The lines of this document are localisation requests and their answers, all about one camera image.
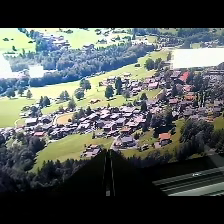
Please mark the silver frame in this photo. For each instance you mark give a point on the silver frame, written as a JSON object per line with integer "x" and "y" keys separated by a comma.
{"x": 196, "y": 183}

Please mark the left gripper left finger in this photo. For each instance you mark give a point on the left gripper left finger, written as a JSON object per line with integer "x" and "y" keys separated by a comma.
{"x": 93, "y": 180}

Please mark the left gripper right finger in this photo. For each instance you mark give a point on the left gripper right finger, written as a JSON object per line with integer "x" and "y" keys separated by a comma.
{"x": 126, "y": 180}

